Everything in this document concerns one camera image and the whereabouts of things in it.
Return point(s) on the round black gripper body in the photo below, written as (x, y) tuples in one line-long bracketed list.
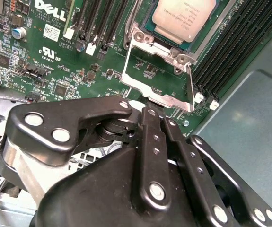
[(90, 196)]

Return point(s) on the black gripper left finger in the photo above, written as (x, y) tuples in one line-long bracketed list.
[(43, 132)]

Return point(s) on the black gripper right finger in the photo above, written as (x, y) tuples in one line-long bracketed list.
[(197, 175)]

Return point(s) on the metal CPU socket cover frame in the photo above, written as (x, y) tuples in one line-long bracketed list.
[(135, 85)]

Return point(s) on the thin metal locking lever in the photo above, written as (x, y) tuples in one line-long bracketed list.
[(131, 21), (216, 28)]

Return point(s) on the silver CPU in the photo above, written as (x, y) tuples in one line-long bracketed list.
[(183, 16)]

